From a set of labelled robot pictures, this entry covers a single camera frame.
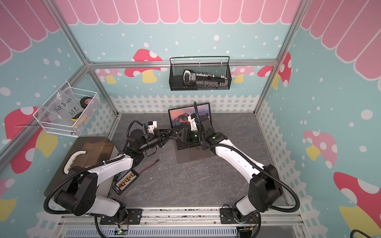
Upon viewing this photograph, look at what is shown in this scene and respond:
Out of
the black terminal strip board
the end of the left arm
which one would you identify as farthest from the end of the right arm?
the black terminal strip board

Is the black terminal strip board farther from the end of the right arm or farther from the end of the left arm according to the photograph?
the end of the right arm

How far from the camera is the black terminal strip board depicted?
0.83 meters
